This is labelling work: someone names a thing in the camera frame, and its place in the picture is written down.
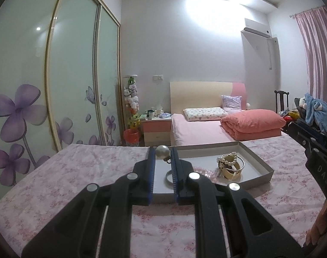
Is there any large silver bangle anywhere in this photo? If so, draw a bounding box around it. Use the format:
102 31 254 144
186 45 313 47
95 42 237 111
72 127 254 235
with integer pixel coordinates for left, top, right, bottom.
224 156 246 172

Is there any pink bed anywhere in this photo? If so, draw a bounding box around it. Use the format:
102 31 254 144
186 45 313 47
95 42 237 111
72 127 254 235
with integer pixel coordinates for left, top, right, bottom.
171 113 283 146

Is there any pile of toys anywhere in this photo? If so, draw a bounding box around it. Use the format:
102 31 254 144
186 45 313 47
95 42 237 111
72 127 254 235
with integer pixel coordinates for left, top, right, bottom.
278 107 307 125

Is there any red waste basket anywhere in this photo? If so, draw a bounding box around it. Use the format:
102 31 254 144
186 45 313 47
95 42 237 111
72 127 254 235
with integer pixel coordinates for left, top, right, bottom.
123 128 141 147

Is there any tube of plush toys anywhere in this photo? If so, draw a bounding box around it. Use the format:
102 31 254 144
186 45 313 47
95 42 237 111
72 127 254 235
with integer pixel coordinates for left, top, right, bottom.
123 75 141 130

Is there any white patterned pillow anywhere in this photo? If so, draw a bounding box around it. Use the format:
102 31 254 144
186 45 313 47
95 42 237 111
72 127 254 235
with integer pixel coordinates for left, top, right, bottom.
183 107 230 121

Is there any pink bead bracelet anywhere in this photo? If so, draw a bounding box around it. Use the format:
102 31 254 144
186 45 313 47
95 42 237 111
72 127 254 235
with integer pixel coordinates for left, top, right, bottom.
193 167 221 180

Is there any grey cardboard tray box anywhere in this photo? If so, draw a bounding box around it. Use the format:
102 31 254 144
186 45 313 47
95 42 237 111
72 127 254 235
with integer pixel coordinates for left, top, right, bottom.
150 142 275 205

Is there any purple pillow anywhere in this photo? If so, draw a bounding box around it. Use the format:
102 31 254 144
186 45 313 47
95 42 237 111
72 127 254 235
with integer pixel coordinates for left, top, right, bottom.
221 95 243 113

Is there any pearl earring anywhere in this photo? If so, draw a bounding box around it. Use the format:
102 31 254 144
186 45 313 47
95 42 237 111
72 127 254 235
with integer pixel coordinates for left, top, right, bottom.
155 145 171 165

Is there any silver cuff bracelet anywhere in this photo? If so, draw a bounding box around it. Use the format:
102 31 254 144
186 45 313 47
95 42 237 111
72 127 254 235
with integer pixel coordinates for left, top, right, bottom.
165 169 177 188

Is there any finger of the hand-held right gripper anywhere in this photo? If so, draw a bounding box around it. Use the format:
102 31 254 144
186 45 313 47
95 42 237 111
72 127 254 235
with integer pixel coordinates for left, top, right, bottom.
295 120 327 151
287 123 318 154

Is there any white wall pipe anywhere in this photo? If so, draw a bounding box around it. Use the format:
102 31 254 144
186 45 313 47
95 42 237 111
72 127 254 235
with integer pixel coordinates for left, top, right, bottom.
267 36 274 71

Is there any cream and pink headboard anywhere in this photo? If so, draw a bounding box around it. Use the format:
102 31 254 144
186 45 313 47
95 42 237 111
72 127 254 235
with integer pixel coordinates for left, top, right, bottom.
170 81 247 115

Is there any black wooden chair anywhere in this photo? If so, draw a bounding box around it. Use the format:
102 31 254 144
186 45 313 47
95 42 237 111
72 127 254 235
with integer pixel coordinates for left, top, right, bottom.
274 90 290 114

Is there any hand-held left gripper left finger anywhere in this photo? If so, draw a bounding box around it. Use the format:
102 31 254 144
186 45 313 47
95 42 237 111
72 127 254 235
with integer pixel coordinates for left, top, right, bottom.
21 147 156 258

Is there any blue plush blanket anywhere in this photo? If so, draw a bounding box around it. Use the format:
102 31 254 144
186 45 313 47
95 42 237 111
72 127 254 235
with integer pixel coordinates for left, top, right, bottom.
298 93 327 135

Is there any flower print sliding wardrobe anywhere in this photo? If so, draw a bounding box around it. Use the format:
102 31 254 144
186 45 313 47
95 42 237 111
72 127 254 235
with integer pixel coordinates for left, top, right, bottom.
0 0 122 194

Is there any pink bedside cabinet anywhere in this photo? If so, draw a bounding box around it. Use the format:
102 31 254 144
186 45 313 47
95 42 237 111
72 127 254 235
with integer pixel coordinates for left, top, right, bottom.
141 113 173 147

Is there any person's right hand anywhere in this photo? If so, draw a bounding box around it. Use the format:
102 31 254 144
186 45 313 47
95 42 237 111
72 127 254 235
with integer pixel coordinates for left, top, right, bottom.
305 196 327 247

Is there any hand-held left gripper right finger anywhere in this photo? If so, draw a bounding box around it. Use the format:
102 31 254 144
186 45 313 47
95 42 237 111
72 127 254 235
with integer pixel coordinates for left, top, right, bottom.
170 146 305 258

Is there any floral bed sheet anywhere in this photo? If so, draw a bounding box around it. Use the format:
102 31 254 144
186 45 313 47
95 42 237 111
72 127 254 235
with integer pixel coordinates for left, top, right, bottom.
0 133 327 258

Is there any white air conditioner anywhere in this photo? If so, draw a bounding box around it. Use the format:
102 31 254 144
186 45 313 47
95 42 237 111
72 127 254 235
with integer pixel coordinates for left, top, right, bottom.
240 18 277 40

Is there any white pearl bracelet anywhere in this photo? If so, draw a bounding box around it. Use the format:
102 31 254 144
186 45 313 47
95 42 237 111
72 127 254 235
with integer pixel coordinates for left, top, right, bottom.
217 152 238 168

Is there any pink curtain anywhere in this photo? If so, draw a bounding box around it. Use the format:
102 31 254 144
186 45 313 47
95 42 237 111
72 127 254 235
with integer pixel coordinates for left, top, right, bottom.
289 5 327 106

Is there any folded pink quilt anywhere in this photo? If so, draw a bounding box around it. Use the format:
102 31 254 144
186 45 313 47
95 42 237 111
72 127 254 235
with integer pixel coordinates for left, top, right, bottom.
220 109 287 141

